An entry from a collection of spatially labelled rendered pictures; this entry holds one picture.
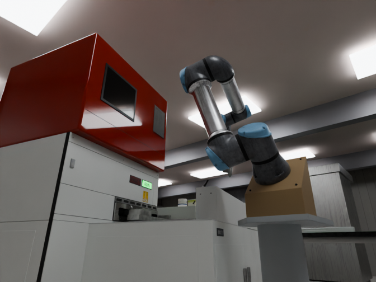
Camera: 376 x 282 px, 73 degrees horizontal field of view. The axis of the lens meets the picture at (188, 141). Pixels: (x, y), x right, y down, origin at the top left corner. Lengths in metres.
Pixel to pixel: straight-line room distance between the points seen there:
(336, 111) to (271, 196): 4.06
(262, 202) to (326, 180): 4.77
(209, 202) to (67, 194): 0.63
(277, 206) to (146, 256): 0.56
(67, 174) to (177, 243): 0.58
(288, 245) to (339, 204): 4.68
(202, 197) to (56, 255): 0.64
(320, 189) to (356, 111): 1.73
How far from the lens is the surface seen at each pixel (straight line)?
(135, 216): 1.48
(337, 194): 5.70
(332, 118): 4.96
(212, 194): 1.10
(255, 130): 0.99
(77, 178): 1.31
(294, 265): 1.02
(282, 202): 1.01
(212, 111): 1.10
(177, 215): 1.77
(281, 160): 1.07
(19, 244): 1.37
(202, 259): 1.04
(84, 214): 1.34
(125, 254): 1.21
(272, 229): 1.02
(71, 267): 1.32
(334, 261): 5.69
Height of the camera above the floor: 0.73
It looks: 22 degrees up
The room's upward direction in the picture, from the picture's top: straight up
